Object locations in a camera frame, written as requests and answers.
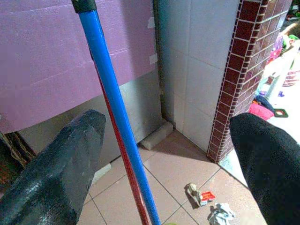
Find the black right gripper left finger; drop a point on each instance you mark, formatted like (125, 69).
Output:
(51, 178)

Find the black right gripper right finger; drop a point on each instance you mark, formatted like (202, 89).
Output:
(274, 168)

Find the dark brown furniture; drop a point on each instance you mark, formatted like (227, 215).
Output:
(14, 152)

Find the white foam strip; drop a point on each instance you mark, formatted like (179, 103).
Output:
(101, 173)

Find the dark blue cloth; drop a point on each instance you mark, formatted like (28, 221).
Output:
(264, 101)

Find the crumpled grey paper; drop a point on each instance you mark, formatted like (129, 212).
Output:
(221, 214)

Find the red white packet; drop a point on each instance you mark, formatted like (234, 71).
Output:
(208, 196)

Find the small purple toy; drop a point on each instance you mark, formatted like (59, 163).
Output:
(280, 94)

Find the child in red striped shirt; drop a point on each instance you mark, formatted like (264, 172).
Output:
(291, 79)

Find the stainless steel cabinet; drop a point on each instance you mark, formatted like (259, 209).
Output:
(140, 105)

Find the pink purple bag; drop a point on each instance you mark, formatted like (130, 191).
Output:
(276, 49)

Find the purple foam board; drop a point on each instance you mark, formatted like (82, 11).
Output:
(47, 58)

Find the green red toy frame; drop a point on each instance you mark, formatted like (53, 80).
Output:
(286, 114)

